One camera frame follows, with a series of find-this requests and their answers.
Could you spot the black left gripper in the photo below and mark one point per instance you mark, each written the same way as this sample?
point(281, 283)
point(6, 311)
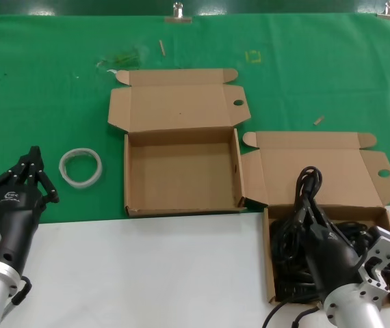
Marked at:
point(17, 212)

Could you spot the clear plastic wrapper scrap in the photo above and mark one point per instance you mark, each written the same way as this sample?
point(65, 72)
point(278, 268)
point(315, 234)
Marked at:
point(123, 58)

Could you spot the open brown cardboard box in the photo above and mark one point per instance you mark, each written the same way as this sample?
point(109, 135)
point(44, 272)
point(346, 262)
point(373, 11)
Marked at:
point(284, 164)
point(181, 171)

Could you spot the green table cloth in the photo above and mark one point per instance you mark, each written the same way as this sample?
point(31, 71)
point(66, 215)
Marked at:
point(44, 102)

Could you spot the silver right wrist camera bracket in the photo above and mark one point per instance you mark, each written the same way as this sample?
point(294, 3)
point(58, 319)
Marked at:
point(381, 253)

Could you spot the thin long wooden stick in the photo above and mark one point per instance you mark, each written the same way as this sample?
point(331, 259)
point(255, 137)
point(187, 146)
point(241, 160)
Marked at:
point(162, 48)

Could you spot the short wooden stick piece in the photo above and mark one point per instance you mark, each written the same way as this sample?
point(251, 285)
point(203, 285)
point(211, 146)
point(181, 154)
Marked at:
point(319, 120)

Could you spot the clear adhesive tape roll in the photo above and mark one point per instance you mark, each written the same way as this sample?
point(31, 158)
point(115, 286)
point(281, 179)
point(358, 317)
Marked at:
point(97, 169)

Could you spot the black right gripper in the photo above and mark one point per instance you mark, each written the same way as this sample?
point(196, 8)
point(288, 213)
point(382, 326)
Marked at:
point(332, 259)

